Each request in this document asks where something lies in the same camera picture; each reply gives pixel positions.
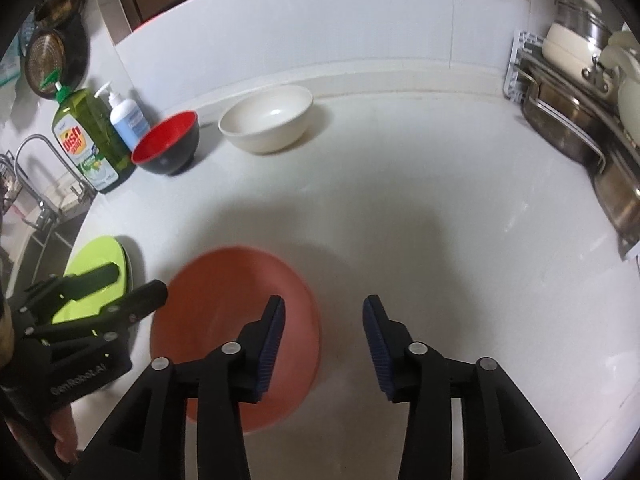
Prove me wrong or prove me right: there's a left hand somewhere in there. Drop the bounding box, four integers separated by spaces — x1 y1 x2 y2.
6 405 78 465

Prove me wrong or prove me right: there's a white bowl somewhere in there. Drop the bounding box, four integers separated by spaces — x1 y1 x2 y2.
218 84 314 155

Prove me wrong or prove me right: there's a red and black bowl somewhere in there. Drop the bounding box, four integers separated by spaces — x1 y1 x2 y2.
131 110 200 176

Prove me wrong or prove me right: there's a steel sink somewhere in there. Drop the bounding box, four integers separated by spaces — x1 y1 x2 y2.
4 214 87 296

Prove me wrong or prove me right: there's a green plate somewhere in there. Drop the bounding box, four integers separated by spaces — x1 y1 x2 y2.
51 235 132 325

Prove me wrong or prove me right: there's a round metal strainer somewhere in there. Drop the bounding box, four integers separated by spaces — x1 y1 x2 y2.
25 15 90 100

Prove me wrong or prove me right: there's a steel dish rack tray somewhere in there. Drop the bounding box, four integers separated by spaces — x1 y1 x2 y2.
503 30 639 260

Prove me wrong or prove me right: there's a pink bowl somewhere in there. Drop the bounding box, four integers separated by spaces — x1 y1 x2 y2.
150 246 321 434

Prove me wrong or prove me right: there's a white blue pump bottle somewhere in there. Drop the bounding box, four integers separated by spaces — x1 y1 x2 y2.
94 82 151 152

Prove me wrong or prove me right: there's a green dish soap bottle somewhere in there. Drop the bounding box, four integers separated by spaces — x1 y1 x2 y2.
40 68 134 194

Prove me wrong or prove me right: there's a chrome faucet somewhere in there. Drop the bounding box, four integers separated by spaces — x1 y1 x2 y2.
1 133 96 232

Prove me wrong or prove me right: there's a cream pot with lid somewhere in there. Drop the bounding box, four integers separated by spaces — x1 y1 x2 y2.
541 0 617 104

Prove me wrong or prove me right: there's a white jug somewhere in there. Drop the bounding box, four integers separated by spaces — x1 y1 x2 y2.
599 30 640 144

